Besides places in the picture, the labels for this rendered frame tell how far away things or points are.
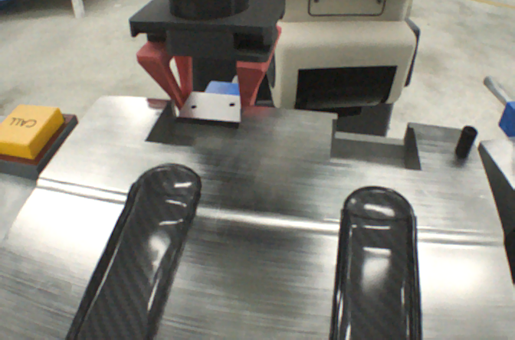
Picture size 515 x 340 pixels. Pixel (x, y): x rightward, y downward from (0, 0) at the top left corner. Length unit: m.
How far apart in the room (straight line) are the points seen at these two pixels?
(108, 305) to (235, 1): 0.20
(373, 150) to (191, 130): 0.12
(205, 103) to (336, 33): 0.30
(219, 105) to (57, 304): 0.20
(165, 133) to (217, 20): 0.08
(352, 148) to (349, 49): 0.34
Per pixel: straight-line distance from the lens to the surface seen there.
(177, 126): 0.27
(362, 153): 0.26
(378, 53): 0.61
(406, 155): 0.26
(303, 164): 0.21
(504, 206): 0.31
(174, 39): 0.27
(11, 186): 0.40
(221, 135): 0.27
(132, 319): 0.18
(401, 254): 0.19
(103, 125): 0.26
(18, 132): 0.40
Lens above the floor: 1.04
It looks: 41 degrees down
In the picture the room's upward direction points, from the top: 1 degrees counter-clockwise
